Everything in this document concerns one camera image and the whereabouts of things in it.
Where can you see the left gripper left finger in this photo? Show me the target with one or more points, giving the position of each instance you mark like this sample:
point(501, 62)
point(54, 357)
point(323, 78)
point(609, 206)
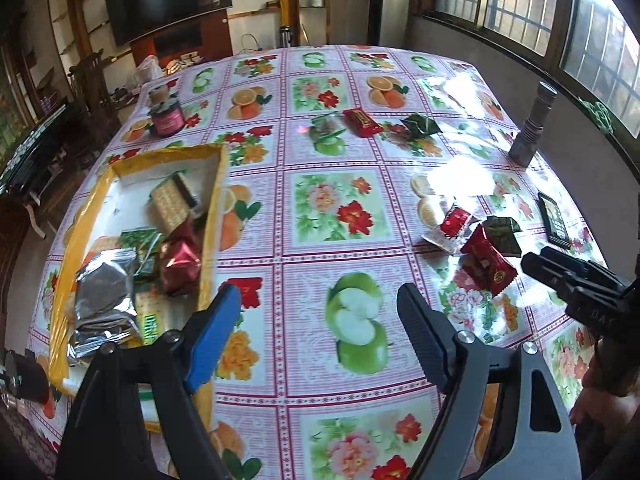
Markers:
point(105, 436)

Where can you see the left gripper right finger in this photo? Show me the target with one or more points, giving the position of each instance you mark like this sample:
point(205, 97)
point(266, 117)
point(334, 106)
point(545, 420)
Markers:
point(530, 437)

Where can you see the green triangular snack packet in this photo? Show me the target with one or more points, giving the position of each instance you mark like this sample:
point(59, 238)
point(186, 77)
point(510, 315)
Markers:
point(500, 231)

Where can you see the silver foil snack bag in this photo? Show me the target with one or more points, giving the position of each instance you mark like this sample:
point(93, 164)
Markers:
point(104, 309)

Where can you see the red pyramid snack packet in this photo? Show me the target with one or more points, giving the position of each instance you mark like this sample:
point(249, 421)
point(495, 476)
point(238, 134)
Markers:
point(180, 260)

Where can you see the green white snack packet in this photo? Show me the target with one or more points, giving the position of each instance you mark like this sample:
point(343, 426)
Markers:
point(146, 242)

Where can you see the green edged cracker pack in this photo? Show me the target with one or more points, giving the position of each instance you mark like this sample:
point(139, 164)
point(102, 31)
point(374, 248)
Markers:
point(174, 201)

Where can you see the orange soda cracker pack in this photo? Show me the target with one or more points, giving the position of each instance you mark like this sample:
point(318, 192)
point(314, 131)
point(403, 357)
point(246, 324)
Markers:
point(99, 245)

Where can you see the person's right hand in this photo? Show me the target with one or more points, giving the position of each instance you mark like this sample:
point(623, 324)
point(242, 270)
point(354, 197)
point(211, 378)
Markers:
point(614, 413)

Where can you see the dark green biscuit bar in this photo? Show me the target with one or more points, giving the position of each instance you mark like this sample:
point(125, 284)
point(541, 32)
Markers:
point(554, 224)

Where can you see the red round-logo candy packet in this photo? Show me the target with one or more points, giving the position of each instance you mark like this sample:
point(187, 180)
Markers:
point(485, 264)

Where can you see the red white small packet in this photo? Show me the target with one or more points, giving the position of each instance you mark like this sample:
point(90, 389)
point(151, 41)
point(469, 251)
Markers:
point(451, 234)

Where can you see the grey metal flashlight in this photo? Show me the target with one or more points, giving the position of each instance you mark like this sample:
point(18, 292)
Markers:
point(525, 145)

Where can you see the yellow rimmed white tray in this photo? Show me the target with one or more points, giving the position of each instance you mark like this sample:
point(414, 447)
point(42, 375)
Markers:
point(120, 201)

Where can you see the dark green pyramid snack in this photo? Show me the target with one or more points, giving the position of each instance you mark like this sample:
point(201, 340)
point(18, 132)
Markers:
point(420, 126)

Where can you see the floral fruit tablecloth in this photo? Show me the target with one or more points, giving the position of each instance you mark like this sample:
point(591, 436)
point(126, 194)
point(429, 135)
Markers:
point(318, 379)

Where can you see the black piano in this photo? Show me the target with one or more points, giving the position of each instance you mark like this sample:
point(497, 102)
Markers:
point(38, 150)

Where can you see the window with metal grille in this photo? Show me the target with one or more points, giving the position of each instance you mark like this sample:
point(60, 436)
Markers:
point(588, 44)

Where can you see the red candy bar wrapper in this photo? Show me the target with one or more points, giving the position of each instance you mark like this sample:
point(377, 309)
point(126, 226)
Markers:
point(361, 123)

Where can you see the clear green snack packet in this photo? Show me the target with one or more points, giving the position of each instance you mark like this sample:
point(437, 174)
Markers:
point(326, 127)

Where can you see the pink labelled jar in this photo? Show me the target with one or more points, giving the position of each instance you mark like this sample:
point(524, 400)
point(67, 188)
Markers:
point(167, 118)

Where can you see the dark wooden chair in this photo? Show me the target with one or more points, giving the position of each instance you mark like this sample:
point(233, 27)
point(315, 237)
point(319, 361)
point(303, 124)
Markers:
point(92, 97)

